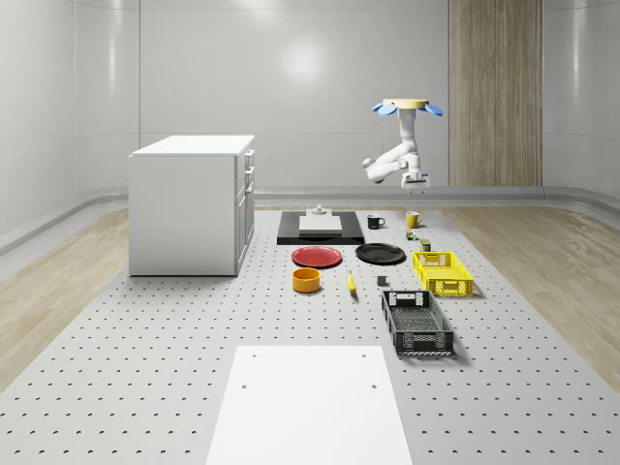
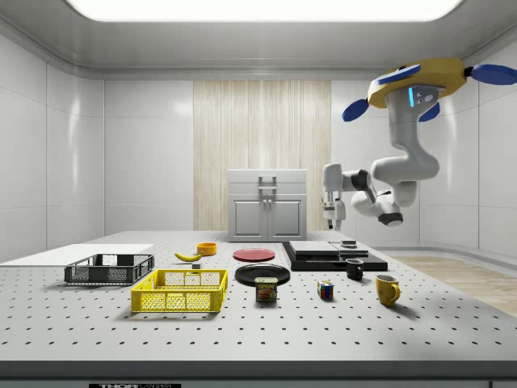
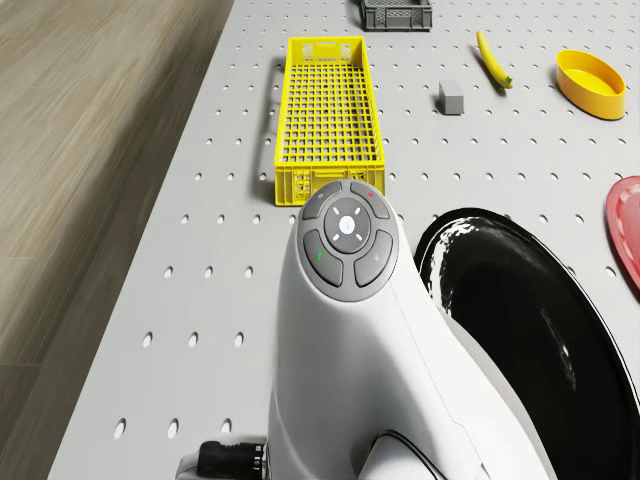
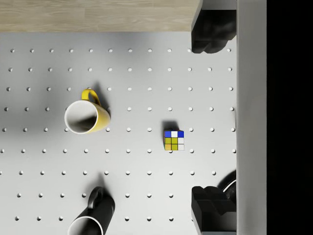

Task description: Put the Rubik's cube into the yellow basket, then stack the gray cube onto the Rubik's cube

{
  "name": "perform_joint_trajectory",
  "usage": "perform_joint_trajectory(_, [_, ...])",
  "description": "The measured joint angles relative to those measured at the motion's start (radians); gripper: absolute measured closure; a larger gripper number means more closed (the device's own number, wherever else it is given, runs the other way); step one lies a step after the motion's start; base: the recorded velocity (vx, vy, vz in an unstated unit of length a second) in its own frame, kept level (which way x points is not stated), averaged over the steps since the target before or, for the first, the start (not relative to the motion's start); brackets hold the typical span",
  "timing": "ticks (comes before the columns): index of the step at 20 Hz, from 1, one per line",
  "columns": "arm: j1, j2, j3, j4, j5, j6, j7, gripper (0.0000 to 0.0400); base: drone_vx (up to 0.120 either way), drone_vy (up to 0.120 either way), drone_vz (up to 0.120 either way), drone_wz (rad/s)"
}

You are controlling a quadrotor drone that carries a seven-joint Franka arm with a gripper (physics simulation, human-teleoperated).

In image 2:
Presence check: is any white board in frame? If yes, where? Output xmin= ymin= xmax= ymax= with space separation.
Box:
xmin=0 ymin=243 xmax=156 ymax=267

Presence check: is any dark grey basket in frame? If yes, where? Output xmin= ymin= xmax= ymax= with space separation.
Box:
xmin=63 ymin=253 xmax=156 ymax=287

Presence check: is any yellow mug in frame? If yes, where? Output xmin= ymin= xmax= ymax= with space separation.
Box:
xmin=375 ymin=274 xmax=402 ymax=306

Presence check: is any white cabinet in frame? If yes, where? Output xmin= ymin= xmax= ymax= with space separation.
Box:
xmin=227 ymin=168 xmax=308 ymax=243

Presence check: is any black plate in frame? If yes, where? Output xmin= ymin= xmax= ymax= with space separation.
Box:
xmin=234 ymin=264 xmax=292 ymax=287

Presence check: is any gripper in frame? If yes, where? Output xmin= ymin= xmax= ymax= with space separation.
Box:
xmin=321 ymin=193 xmax=347 ymax=232

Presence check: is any yellow basket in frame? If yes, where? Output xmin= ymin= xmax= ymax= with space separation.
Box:
xmin=130 ymin=268 xmax=229 ymax=314

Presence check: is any drone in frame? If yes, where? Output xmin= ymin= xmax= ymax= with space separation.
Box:
xmin=341 ymin=57 xmax=517 ymax=123

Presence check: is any flat-sided can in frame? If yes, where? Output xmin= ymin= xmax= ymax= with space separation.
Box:
xmin=254 ymin=276 xmax=279 ymax=303

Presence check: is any red plate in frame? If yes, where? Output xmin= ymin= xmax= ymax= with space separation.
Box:
xmin=233 ymin=247 xmax=276 ymax=262

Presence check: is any black stove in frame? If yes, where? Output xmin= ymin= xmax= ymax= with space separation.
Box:
xmin=281 ymin=238 xmax=389 ymax=272

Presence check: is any black mug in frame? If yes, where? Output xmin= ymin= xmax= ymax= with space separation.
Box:
xmin=345 ymin=258 xmax=365 ymax=280

